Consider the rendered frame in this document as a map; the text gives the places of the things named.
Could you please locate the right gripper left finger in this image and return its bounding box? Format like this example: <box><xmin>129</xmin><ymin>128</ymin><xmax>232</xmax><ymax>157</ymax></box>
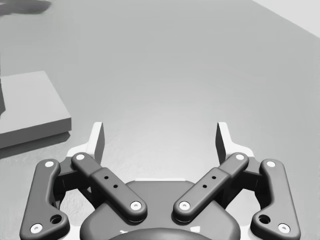
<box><xmin>19</xmin><ymin>121</ymin><xmax>148</xmax><ymax>240</ymax></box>

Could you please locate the grey stand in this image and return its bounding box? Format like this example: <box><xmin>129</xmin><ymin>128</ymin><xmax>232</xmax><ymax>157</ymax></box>
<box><xmin>0</xmin><ymin>51</ymin><xmax>72</xmax><ymax>150</ymax></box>

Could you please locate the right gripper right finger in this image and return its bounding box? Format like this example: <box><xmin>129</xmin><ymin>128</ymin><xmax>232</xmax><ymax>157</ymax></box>
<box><xmin>172</xmin><ymin>121</ymin><xmax>302</xmax><ymax>240</ymax></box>

